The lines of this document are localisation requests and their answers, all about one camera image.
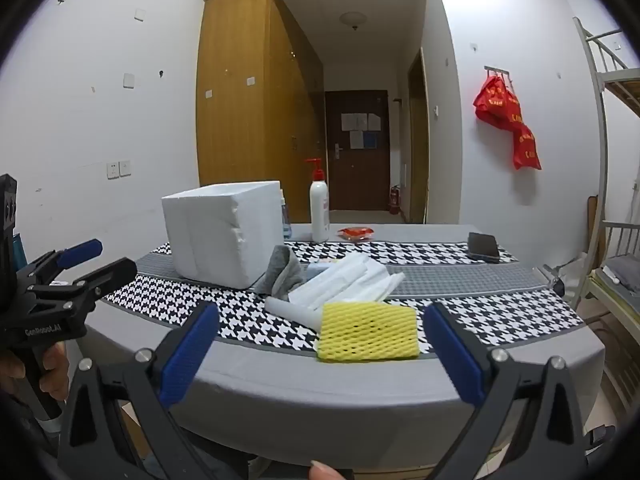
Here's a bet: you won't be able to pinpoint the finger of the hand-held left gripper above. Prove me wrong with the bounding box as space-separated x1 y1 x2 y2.
30 257 138 311
17 239 103 286

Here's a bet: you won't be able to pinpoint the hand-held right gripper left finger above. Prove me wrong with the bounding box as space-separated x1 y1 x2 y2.
59 301 251 480

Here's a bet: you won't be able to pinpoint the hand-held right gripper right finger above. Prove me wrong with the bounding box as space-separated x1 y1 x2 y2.
424 302 588 480

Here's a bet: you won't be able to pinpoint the yellow foam net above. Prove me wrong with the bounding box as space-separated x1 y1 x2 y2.
316 302 421 363

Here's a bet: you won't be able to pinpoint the white foam box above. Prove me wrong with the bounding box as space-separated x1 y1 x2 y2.
161 180 286 290

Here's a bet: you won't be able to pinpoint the white foam tube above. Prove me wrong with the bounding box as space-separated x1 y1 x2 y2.
265 296 326 333

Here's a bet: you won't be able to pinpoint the white foam wrap sheets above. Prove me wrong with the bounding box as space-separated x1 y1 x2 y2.
287 252 405 311

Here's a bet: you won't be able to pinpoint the person's left hand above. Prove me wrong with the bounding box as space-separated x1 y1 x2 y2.
0 342 71 403

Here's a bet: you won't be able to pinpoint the person's right hand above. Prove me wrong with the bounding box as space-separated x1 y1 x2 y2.
308 461 348 480

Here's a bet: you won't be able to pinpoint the houndstooth gray table cloth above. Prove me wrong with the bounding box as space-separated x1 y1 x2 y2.
80 222 608 461

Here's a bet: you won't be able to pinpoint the black smartphone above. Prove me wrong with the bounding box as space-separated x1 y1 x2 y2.
467 232 501 263

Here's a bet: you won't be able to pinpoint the blue spray bottle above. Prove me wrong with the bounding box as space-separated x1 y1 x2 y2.
280 187 293 240

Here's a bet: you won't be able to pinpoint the gray folded bedding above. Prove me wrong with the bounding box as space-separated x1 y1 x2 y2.
602 255 640 311

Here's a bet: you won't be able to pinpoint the brown wooden board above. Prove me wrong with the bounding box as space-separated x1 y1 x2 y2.
587 195 601 261

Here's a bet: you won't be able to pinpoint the white pump bottle red cap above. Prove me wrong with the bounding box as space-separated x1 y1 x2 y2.
305 158 331 243

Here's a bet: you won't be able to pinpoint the brown entrance door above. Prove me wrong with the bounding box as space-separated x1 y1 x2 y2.
325 90 391 211

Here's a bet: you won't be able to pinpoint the wooden side door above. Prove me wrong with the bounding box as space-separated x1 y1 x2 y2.
407 47 431 223

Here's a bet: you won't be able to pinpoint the red printed plastic bag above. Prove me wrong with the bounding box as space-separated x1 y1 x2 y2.
473 74 521 131
510 120 542 171

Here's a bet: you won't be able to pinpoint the wooden wardrobe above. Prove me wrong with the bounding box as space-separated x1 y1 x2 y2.
196 0 326 223

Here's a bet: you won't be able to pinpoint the metal bunk bed frame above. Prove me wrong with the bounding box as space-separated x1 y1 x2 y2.
572 17 640 411

